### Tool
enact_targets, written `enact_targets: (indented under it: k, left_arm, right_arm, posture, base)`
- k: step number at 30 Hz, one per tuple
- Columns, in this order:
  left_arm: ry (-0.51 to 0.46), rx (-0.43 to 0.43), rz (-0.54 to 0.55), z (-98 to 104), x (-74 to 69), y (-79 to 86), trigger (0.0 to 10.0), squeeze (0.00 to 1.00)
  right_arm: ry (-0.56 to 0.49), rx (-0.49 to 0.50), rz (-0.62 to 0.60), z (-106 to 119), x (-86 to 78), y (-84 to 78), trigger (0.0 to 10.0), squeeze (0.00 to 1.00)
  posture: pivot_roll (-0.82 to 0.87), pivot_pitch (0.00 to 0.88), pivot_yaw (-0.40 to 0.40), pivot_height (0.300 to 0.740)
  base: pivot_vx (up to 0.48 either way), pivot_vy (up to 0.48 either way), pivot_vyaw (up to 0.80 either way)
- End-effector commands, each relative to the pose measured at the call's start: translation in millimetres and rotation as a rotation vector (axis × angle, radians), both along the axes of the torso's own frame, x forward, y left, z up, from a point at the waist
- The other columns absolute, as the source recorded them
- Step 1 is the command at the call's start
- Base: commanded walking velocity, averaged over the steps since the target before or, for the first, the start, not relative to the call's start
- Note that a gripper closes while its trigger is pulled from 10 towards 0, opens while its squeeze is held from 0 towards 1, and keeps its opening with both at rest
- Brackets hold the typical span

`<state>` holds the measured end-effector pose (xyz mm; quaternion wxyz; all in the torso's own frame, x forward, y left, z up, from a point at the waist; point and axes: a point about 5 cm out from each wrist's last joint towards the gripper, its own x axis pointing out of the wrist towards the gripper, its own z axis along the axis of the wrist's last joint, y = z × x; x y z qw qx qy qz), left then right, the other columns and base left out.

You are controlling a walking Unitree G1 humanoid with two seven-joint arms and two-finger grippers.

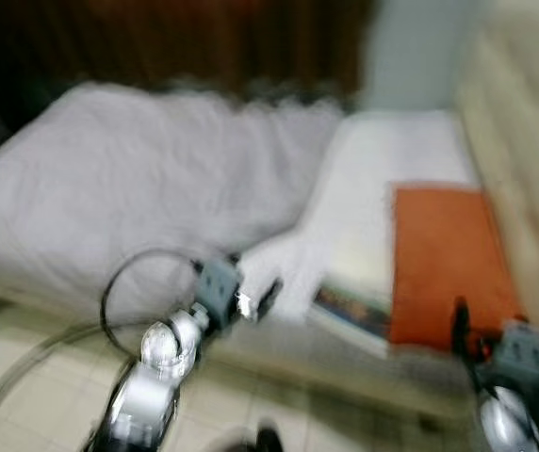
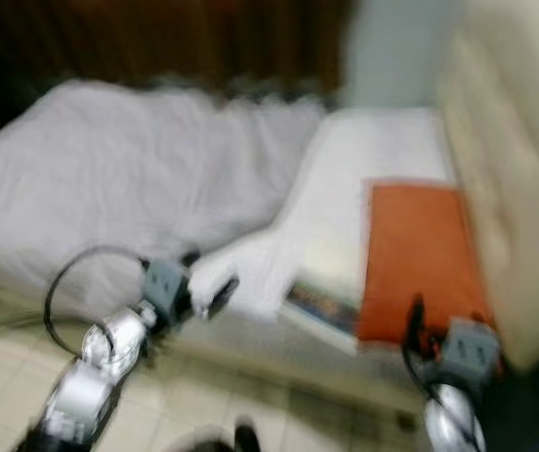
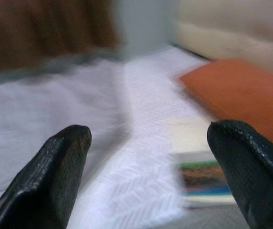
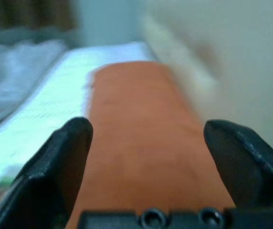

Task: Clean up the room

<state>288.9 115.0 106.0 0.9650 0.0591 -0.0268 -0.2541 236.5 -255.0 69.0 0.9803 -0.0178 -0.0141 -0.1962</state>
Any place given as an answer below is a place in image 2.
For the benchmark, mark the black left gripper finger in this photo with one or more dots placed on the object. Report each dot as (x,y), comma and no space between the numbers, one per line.
(224,294)

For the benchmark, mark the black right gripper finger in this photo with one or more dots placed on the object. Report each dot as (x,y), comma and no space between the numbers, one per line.
(413,320)

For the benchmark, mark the orange pillow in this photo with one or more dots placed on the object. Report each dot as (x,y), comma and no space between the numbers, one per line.
(411,264)

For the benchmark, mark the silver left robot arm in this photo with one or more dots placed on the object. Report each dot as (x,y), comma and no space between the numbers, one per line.
(95,377)

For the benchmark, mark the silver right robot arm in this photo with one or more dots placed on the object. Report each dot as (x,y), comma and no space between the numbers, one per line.
(453,424)

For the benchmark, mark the cream book with landscape picture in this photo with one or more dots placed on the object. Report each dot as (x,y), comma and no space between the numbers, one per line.
(326,306)

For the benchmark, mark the black robot foot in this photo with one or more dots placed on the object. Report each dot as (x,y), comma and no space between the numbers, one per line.
(247,437)

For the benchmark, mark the light grey blanket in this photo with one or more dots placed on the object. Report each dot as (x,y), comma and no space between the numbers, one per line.
(100,188)

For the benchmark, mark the white quilted mattress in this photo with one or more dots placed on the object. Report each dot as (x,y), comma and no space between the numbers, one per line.
(373,151)

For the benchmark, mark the cream headboard with wooden trim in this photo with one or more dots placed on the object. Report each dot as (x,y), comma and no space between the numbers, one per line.
(514,141)

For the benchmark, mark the brown curtain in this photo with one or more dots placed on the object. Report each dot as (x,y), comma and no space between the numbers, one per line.
(156,47)

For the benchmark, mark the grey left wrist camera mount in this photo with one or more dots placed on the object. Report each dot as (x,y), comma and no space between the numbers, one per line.
(168,285)

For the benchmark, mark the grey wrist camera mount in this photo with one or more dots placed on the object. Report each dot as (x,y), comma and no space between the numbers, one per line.
(469,348)
(168,285)

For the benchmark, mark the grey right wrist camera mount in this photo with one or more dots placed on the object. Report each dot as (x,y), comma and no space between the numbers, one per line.
(469,348)

